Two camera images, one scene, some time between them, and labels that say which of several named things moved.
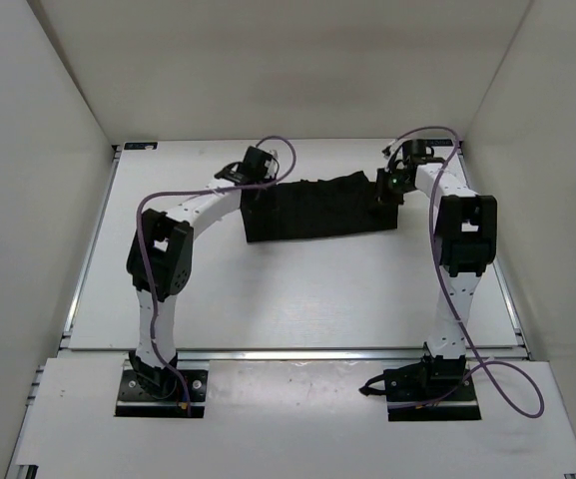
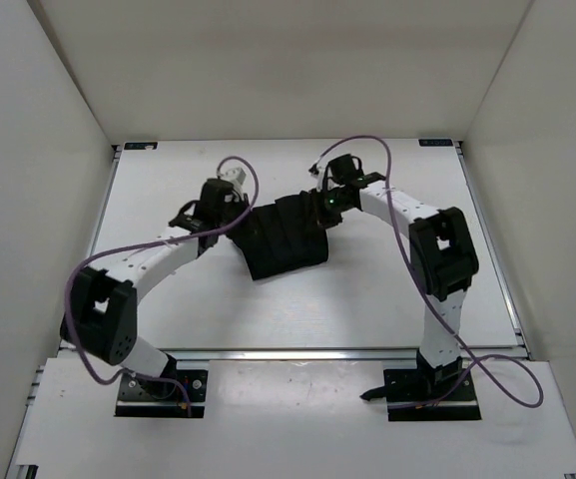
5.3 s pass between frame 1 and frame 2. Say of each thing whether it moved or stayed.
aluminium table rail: stayed
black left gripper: moved
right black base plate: stayed
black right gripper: moved
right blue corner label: stayed
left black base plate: stayed
